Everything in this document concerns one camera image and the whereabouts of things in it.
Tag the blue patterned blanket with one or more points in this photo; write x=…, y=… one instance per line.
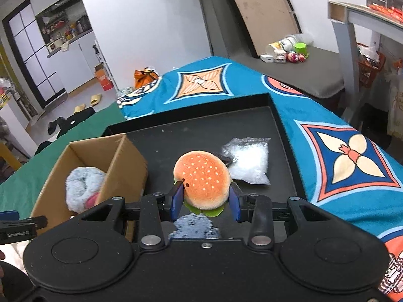
x=283, y=100

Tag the orange bag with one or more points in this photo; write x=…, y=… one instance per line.
x=146, y=77

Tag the brown cardboard box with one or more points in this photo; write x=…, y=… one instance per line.
x=126, y=163

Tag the green bed sheet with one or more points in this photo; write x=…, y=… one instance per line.
x=31, y=176

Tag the grey folding bench cushion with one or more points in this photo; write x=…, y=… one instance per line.
x=314, y=75

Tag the yellow slipper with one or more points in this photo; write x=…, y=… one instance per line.
x=79, y=108
x=96, y=99

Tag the black clothes heap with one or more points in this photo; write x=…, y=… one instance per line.
x=44, y=148

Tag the black framed sliding door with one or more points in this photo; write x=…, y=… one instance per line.
x=31, y=53

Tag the clear plastic container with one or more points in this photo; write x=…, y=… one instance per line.
x=305, y=38

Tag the brown board tray lid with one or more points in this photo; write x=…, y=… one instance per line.
x=258, y=12

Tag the small white box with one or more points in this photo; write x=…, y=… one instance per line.
x=280, y=58

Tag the grey mouse plush toy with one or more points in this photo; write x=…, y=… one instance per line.
x=82, y=185

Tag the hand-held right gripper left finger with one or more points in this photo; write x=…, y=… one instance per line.
x=176, y=203

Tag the yellow legged table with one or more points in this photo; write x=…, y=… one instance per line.
x=9, y=154

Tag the clear plastic bag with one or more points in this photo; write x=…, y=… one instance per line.
x=248, y=160

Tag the white can yellow label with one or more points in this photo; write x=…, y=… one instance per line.
x=280, y=46

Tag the orange basket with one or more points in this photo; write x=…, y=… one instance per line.
x=370, y=69

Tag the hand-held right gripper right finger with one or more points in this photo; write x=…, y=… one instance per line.
x=234, y=204

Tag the orange burger plush toy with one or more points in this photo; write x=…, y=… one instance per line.
x=201, y=176

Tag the beige tote bag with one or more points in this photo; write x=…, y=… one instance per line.
x=396, y=103

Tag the black tray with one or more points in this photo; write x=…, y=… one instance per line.
x=189, y=129

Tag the white power adapter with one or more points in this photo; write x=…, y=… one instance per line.
x=267, y=58

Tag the black rice cooker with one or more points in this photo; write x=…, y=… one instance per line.
x=82, y=24

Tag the white lower kitchen cabinet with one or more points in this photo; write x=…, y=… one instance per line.
x=78, y=66

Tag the orange carton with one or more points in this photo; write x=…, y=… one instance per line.
x=104, y=80

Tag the grey desk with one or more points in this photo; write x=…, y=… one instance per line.
x=346, y=37

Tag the red packets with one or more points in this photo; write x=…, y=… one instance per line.
x=387, y=12

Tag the range hood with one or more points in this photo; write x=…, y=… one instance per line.
x=59, y=4

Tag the black slipper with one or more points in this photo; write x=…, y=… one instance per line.
x=61, y=121
x=52, y=128

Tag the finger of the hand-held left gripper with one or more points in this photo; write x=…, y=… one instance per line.
x=37, y=221
x=9, y=215

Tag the white small appliance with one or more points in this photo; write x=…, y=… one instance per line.
x=54, y=45

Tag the small grey round plush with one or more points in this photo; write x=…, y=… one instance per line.
x=195, y=228

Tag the red toy figures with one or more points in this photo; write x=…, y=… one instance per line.
x=296, y=57

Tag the green cup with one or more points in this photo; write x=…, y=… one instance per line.
x=300, y=49

